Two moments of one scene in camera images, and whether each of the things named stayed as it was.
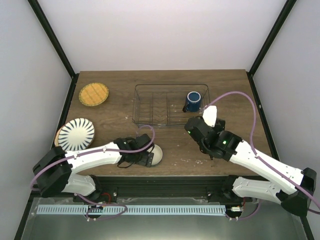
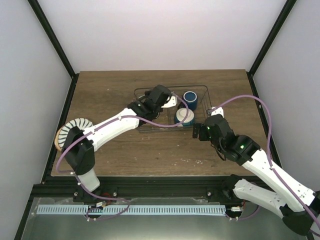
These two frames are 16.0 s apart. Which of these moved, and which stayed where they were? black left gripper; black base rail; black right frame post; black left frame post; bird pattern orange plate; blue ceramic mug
Moved: black left gripper; blue ceramic mug
Stayed: black base rail; black left frame post; bird pattern orange plate; black right frame post
